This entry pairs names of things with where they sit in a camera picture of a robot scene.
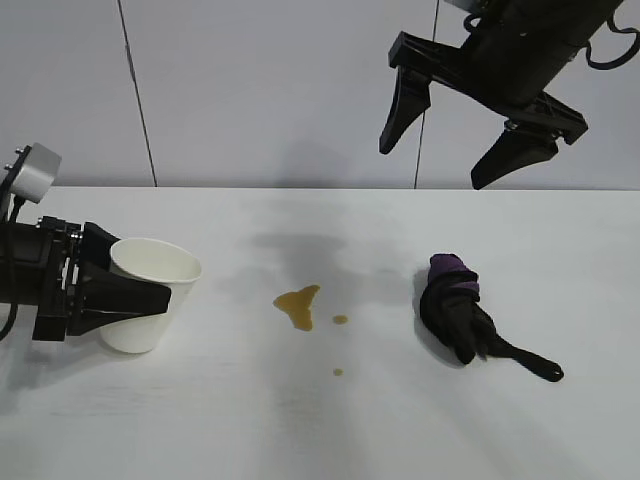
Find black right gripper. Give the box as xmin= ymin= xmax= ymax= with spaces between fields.
xmin=378 ymin=0 xmax=626 ymax=191

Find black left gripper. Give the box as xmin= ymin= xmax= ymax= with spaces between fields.
xmin=0 ymin=215 xmax=173 ymax=342

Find white paper cup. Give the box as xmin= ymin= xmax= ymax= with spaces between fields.
xmin=98 ymin=237 xmax=203 ymax=355

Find black and purple cloth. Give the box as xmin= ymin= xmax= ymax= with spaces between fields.
xmin=418 ymin=252 xmax=565 ymax=384

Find brown liquid spill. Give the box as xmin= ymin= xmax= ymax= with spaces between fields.
xmin=272 ymin=284 xmax=322 ymax=332

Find thin black wall cable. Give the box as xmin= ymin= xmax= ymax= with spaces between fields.
xmin=414 ymin=0 xmax=441 ymax=189
xmin=117 ymin=0 xmax=158 ymax=188

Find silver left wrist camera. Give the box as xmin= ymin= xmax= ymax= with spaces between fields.
xmin=0 ymin=143 xmax=63 ymax=204

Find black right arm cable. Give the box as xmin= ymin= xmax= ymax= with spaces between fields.
xmin=582 ymin=12 xmax=634 ymax=69

